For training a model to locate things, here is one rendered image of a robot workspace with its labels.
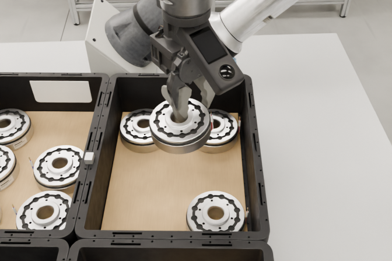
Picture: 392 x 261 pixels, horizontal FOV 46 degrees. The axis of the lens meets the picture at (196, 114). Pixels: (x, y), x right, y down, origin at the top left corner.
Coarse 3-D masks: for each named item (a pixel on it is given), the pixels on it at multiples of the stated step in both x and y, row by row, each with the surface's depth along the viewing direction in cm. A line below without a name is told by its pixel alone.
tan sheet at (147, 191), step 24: (120, 144) 96; (120, 168) 91; (144, 168) 91; (168, 168) 91; (192, 168) 91; (216, 168) 91; (240, 168) 91; (120, 192) 87; (144, 192) 87; (168, 192) 87; (192, 192) 87; (240, 192) 87; (120, 216) 83; (144, 216) 83; (168, 216) 83
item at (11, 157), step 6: (0, 150) 91; (6, 150) 91; (0, 156) 90; (6, 156) 90; (12, 156) 90; (6, 162) 89; (12, 162) 88; (0, 168) 87; (6, 168) 88; (12, 168) 88; (0, 174) 86; (6, 174) 87; (0, 180) 86
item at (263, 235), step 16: (112, 80) 96; (112, 96) 92; (256, 128) 86; (96, 144) 83; (256, 144) 83; (96, 160) 80; (256, 160) 80; (256, 176) 77; (256, 192) 76; (80, 208) 73; (80, 224) 70; (256, 240) 69
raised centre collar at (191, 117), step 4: (168, 112) 77; (172, 112) 77; (188, 112) 77; (192, 112) 77; (168, 116) 76; (188, 116) 76; (192, 116) 76; (168, 120) 76; (188, 120) 76; (192, 120) 76; (168, 124) 75; (172, 124) 75; (176, 124) 75; (180, 124) 75; (184, 124) 75; (188, 124) 75; (176, 128) 75; (180, 128) 75
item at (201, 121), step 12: (156, 108) 79; (168, 108) 78; (192, 108) 78; (204, 108) 78; (156, 120) 77; (204, 120) 76; (156, 132) 75; (168, 132) 75; (180, 132) 75; (192, 132) 75; (204, 132) 75
